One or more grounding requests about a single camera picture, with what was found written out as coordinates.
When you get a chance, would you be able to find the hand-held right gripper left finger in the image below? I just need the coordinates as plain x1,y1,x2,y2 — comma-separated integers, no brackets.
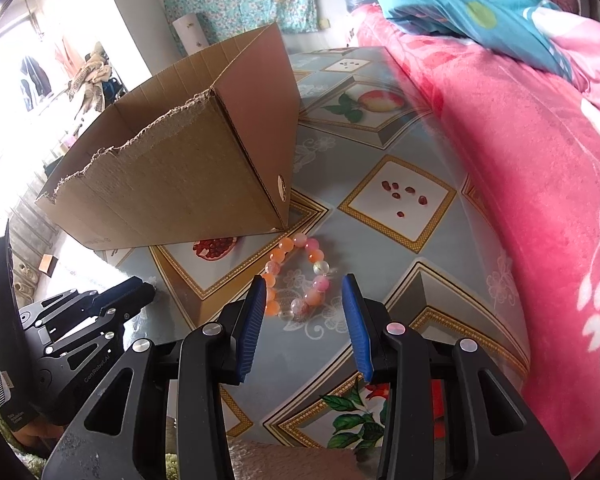
42,276,268,480

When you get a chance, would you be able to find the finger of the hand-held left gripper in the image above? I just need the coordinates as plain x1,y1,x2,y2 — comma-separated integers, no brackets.
40,311,127,359
19,277,157,334

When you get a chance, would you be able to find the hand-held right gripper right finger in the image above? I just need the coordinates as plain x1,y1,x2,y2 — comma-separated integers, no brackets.
341,274,571,480

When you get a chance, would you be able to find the pink orange bead bracelet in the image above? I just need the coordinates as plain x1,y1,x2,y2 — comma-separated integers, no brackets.
261,232,333,318

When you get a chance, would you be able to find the torn cardboard box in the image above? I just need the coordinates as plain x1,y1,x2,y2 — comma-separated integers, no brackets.
35,22,302,251

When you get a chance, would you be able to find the person's left forearm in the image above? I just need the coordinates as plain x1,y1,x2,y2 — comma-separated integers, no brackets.
0,395,48,468

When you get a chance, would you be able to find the person's left hand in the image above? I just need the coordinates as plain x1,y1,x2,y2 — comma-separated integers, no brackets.
12,422,68,448

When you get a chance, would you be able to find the fruit print tablecloth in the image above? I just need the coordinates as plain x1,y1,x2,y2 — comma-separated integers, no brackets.
95,46,531,480

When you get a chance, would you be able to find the wheelchair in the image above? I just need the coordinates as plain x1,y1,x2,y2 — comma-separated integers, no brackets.
100,65,128,101

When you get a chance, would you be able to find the pile of beige clothes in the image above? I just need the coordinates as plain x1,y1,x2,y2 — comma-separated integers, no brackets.
67,42,113,111

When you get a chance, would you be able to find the pink floral blanket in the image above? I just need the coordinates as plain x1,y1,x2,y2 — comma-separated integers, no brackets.
350,2,600,478

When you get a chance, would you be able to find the hanging dark jacket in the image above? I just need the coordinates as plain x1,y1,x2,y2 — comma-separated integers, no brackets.
20,55,51,98

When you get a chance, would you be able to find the hanging pink garment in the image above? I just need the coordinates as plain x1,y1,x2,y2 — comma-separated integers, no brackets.
54,35,81,68

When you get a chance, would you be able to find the pink rolled mat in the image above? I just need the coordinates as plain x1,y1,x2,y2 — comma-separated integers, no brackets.
172,12,208,57

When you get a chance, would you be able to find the blue patterned quilt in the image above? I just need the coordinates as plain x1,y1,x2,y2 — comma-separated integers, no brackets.
375,0,588,93

